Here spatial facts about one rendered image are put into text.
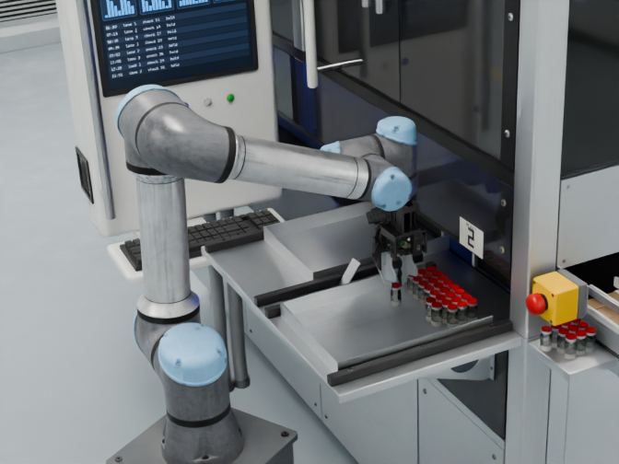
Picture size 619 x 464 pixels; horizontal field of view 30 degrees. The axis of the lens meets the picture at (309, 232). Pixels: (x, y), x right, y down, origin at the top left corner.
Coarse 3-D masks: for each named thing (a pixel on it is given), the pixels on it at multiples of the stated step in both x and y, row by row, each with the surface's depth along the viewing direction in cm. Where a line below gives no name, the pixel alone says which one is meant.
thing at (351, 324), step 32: (352, 288) 241; (384, 288) 244; (288, 320) 232; (320, 320) 234; (352, 320) 233; (384, 320) 232; (416, 320) 232; (480, 320) 225; (320, 352) 220; (352, 352) 222; (384, 352) 217
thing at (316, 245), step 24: (312, 216) 271; (336, 216) 274; (360, 216) 276; (264, 240) 268; (288, 240) 267; (312, 240) 266; (336, 240) 266; (360, 240) 265; (432, 240) 256; (312, 264) 256; (336, 264) 255; (360, 264) 250
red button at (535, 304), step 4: (528, 296) 213; (532, 296) 212; (536, 296) 212; (540, 296) 212; (528, 300) 213; (532, 300) 212; (536, 300) 211; (540, 300) 211; (528, 304) 213; (532, 304) 212; (536, 304) 211; (540, 304) 211; (544, 304) 211; (528, 308) 213; (532, 308) 212; (536, 308) 211; (540, 308) 211; (544, 308) 212; (532, 312) 212; (536, 312) 212; (540, 312) 212
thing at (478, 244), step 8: (464, 224) 234; (464, 232) 235; (472, 232) 232; (480, 232) 229; (464, 240) 236; (472, 240) 233; (480, 240) 230; (472, 248) 234; (480, 248) 231; (480, 256) 231
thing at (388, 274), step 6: (384, 252) 231; (384, 258) 231; (390, 258) 230; (384, 264) 232; (390, 264) 230; (384, 270) 232; (390, 270) 231; (384, 276) 233; (390, 276) 231; (396, 276) 229; (384, 282) 234; (390, 282) 234; (390, 288) 235
